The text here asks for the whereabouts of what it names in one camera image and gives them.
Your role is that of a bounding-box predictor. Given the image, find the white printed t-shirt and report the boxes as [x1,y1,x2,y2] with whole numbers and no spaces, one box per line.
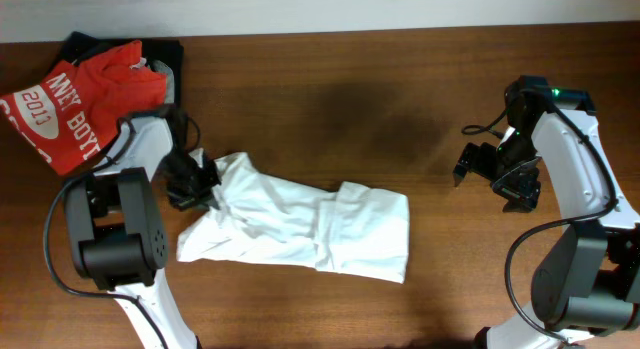
[176,152,410,284]

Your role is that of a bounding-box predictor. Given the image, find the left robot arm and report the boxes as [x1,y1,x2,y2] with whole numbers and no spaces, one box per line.
[52,104,221,348]

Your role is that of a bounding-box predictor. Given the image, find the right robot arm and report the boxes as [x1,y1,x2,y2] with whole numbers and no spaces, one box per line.
[452,75,639,348]

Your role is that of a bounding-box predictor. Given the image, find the grey folded garment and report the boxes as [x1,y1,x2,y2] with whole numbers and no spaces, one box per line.
[150,60,175,104]

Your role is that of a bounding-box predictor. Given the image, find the red printed t-shirt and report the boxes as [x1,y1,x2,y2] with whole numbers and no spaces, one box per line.
[1,40,168,175]

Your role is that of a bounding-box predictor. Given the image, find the black folded garment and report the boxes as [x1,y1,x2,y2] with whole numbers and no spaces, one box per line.
[48,31,184,106]

